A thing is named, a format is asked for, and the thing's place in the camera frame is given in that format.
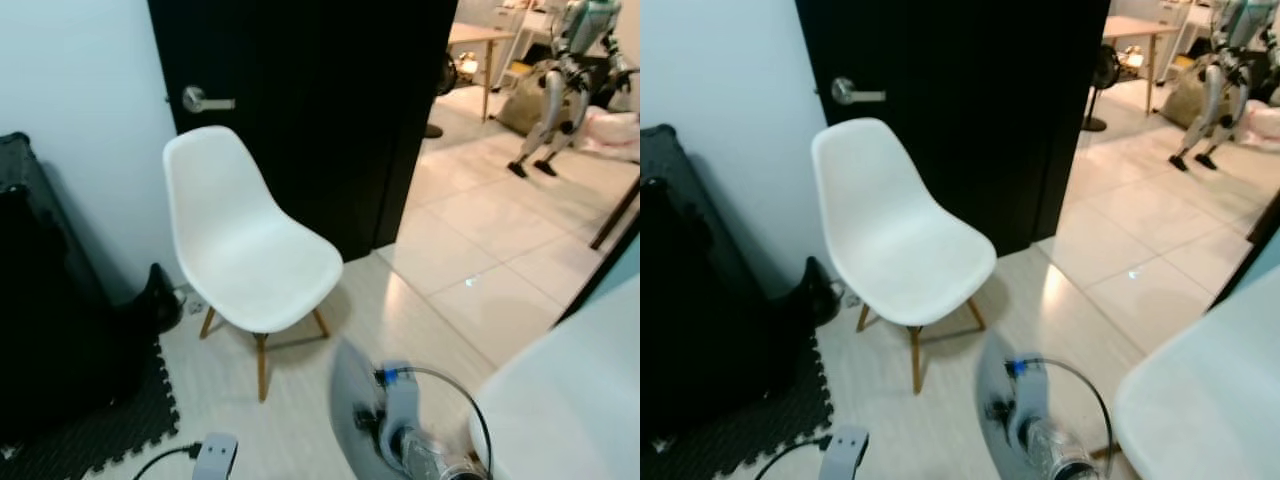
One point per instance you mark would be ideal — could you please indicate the white shell chair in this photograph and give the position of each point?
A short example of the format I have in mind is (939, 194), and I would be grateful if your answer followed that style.
(240, 240)
(1210, 400)
(895, 235)
(570, 400)

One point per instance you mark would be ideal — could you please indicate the small black bag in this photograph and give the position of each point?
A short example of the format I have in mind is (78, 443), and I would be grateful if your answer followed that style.
(818, 292)
(162, 300)

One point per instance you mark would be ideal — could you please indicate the black foam floor mat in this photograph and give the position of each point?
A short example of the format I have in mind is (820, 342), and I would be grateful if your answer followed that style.
(770, 425)
(110, 440)

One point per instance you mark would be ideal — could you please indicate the black door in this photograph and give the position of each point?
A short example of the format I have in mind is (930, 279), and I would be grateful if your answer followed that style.
(980, 100)
(320, 100)

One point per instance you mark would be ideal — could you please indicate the black suitcase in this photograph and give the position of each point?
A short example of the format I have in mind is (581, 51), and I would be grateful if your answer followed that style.
(50, 300)
(700, 300)

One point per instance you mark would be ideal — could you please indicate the dark slanted pole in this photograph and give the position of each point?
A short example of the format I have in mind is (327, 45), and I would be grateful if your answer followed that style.
(615, 213)

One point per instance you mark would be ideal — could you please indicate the black standing fan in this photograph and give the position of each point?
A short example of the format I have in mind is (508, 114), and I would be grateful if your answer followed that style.
(1103, 72)
(443, 80)

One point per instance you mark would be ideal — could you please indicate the brown sack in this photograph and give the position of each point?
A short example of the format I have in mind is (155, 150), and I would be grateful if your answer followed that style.
(525, 105)
(1185, 100)

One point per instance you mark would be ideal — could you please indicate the pink plastic bag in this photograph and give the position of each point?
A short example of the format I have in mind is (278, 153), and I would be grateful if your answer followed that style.
(1262, 125)
(615, 135)

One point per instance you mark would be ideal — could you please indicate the light wooden table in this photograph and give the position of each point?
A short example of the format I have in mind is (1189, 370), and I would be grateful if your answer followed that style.
(480, 38)
(1140, 30)

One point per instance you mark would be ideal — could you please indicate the silver humanoid robot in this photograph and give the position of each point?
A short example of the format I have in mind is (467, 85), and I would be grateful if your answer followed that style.
(1225, 70)
(570, 70)

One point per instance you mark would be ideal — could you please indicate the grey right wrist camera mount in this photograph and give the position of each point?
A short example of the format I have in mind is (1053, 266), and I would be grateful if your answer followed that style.
(1030, 390)
(403, 400)

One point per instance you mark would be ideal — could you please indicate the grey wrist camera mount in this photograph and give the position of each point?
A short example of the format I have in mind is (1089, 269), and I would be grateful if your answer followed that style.
(846, 452)
(403, 400)
(215, 458)
(1030, 390)

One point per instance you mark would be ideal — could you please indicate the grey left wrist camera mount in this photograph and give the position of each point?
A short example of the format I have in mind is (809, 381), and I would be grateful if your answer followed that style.
(846, 452)
(215, 458)

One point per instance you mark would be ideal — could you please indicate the white wall socket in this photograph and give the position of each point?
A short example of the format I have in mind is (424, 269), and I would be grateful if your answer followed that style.
(851, 297)
(195, 302)

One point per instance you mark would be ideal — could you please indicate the black door frame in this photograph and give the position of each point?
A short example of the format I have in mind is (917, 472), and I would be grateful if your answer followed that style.
(1245, 265)
(600, 275)

